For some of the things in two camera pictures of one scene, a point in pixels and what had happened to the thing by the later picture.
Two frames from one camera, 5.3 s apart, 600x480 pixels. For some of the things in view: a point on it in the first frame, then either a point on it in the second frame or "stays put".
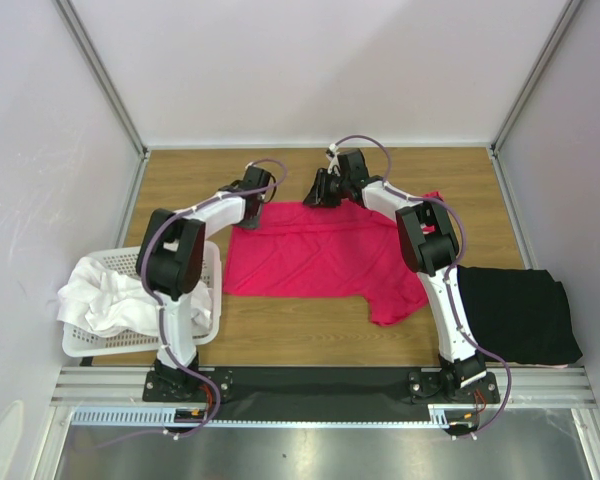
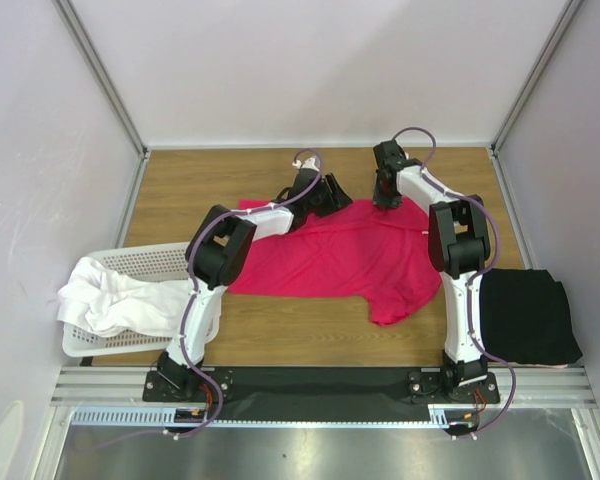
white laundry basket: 82,343 stays put
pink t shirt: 349,250 stays put
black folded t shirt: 519,316 stays put
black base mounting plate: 324,394 stays put
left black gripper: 250,224 -> 336,200
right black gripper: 323,188 -> 387,192
